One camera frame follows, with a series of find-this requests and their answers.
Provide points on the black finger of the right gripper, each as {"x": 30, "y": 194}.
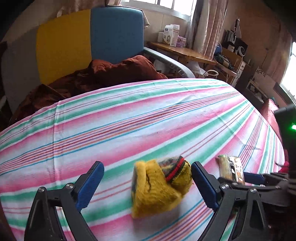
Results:
{"x": 269, "y": 186}

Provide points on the pink patterned curtain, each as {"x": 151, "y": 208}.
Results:
{"x": 205, "y": 25}

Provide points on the white product box on table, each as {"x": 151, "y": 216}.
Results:
{"x": 170, "y": 36}

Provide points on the wooden side table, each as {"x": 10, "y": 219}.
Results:
{"x": 184, "y": 54}

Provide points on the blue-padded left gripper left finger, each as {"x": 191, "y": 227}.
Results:
{"x": 43, "y": 221}

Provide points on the white bed rail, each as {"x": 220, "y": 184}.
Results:
{"x": 178, "y": 67}

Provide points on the snack bar packet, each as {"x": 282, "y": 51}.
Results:
{"x": 230, "y": 168}

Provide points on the striped pink green bedsheet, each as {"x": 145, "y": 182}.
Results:
{"x": 198, "y": 119}

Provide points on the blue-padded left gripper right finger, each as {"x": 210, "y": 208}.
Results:
{"x": 222, "y": 198}

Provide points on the dark red blanket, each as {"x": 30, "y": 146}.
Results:
{"x": 99, "y": 74}

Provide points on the cluttered wooden shelf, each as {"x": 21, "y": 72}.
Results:
{"x": 229, "y": 55}

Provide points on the yellow plush toy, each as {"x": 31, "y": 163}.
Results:
{"x": 159, "y": 185}

